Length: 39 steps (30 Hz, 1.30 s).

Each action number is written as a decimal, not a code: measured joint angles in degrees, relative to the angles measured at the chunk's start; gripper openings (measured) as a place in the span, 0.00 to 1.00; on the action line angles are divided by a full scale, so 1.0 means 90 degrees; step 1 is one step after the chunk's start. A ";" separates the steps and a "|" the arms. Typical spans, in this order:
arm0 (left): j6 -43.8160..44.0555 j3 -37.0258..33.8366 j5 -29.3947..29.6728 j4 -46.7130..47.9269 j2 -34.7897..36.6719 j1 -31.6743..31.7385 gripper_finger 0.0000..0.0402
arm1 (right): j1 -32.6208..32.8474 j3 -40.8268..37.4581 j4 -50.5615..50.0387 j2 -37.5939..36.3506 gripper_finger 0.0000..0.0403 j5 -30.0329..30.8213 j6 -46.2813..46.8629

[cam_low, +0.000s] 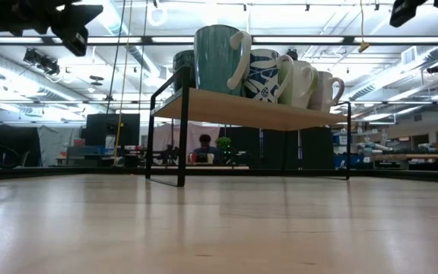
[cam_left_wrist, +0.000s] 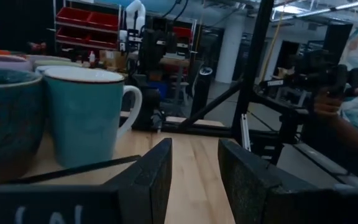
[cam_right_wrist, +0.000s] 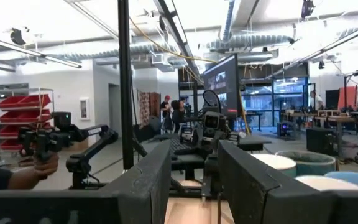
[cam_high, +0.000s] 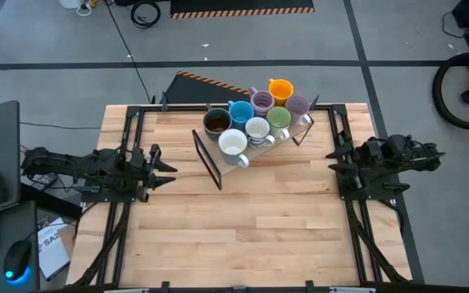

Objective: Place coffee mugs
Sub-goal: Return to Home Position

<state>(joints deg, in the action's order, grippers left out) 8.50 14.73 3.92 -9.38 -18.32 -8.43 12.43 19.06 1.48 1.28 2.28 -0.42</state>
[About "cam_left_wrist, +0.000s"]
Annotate brown teal glazed mug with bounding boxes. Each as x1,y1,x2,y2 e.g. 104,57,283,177
0,67,45,187

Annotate lilac ribbed ceramic mug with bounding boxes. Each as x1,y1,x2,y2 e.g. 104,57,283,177
0,53,32,72

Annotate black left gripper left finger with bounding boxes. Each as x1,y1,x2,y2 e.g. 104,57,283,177
0,138,174,224

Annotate white pillar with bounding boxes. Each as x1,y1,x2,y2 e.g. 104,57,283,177
214,14,247,84

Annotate person's forearm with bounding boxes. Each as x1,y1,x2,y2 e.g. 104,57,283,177
331,114,358,151

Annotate blue bin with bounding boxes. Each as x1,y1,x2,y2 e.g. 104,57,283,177
149,81,168,100

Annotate teal mug white handle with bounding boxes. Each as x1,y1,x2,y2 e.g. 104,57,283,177
42,67,143,169

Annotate person's hand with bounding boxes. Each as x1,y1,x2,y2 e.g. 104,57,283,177
314,88,358,118

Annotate black cylinder bin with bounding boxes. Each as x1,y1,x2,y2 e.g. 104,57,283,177
191,66,213,116

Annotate wooden shelf black metal legs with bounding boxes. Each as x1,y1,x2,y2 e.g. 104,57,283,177
7,130,142,187

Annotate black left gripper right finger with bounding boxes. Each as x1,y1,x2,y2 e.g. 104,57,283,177
218,138,358,224

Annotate rack with red bins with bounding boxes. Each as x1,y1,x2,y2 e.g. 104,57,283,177
53,0,122,52

